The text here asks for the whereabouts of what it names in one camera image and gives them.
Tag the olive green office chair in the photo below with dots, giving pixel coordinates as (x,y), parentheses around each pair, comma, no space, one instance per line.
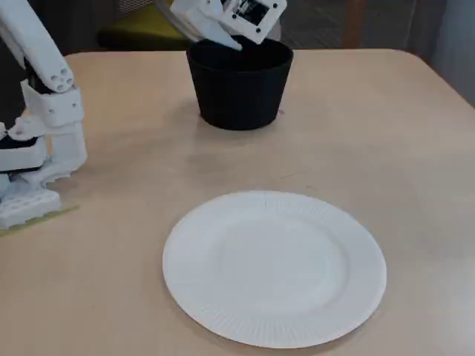
(141,31)

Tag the yellow-green tape under base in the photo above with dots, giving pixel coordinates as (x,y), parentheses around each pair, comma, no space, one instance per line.
(68,210)

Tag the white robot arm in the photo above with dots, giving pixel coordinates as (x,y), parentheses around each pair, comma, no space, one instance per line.
(33,41)

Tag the black plastic cup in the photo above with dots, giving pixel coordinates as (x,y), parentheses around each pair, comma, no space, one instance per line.
(237,96)

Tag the wooden furniture leg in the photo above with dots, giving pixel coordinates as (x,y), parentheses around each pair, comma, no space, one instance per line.
(352,26)

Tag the white paper plate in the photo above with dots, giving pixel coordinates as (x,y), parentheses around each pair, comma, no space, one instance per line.
(315,259)

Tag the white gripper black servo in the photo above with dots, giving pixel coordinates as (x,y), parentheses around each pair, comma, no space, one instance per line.
(218,33)

